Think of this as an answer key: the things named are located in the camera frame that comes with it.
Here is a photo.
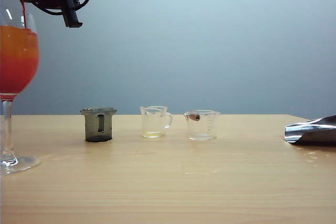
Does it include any clear measuring cup with handle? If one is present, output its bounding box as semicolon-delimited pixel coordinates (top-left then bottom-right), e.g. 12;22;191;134
139;105;174;139

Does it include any smoky grey measuring cup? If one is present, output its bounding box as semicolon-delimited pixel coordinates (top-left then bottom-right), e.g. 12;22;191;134
80;107;117;143

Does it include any stemmed wine glass with juice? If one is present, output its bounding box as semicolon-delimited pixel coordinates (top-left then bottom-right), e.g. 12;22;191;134
0;8;43;175

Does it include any clear graduated measuring cup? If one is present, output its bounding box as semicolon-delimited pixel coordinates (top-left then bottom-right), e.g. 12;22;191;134
183;109;221;141

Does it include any shiny metal scoop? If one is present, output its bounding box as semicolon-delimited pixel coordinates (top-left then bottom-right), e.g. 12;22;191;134
284;115;336;147

